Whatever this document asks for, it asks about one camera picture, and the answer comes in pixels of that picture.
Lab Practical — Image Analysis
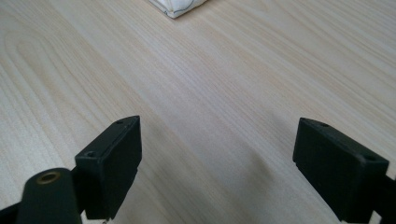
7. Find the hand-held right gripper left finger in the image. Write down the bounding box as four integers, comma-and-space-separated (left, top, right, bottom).
74, 115, 143, 221

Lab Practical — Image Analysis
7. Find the white cloth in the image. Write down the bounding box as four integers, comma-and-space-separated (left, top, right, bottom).
148, 0, 208, 20

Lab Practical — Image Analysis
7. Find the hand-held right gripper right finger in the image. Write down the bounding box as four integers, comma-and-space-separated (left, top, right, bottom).
292, 117, 390, 224

